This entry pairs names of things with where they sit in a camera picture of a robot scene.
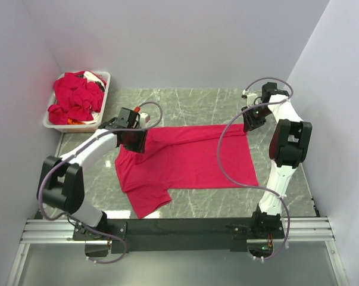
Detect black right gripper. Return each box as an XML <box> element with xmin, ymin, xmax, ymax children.
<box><xmin>241</xmin><ymin>104</ymin><xmax>272</xmax><ymax>133</ymax></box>

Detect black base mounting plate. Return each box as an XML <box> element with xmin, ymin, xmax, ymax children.
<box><xmin>73</xmin><ymin>217</ymin><xmax>285</xmax><ymax>254</ymax></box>

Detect red t shirt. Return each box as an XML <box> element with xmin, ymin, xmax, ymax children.
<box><xmin>115</xmin><ymin>124</ymin><xmax>258</xmax><ymax>219</ymax></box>

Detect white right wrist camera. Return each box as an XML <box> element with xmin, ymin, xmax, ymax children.
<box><xmin>242</xmin><ymin>90</ymin><xmax>259</xmax><ymax>107</ymax></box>

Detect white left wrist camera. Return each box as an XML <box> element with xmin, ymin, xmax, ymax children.
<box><xmin>134</xmin><ymin>107</ymin><xmax>150</xmax><ymax>129</ymax></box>

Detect white printed garment in basket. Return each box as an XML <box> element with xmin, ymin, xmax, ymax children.
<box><xmin>76</xmin><ymin>71</ymin><xmax>106</xmax><ymax>92</ymax></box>

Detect white plastic laundry basket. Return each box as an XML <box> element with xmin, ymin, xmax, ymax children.
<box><xmin>43</xmin><ymin>71</ymin><xmax>111</xmax><ymax>133</ymax></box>

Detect red clothes pile in basket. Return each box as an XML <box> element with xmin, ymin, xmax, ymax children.
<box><xmin>48</xmin><ymin>71</ymin><xmax>105</xmax><ymax>125</ymax></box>

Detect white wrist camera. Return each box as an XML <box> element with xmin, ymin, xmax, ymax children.
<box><xmin>134</xmin><ymin>107</ymin><xmax>150</xmax><ymax>129</ymax></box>
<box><xmin>242</xmin><ymin>90</ymin><xmax>259</xmax><ymax>107</ymax></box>

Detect aluminium rail frame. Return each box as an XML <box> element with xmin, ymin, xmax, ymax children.
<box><xmin>8</xmin><ymin>213</ymin><xmax>349</xmax><ymax>285</ymax></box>

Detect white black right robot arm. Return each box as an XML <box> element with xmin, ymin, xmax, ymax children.
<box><xmin>242</xmin><ymin>82</ymin><xmax>313</xmax><ymax>238</ymax></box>

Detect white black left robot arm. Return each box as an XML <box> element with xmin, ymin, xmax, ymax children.
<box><xmin>37</xmin><ymin>107</ymin><xmax>149</xmax><ymax>240</ymax></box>

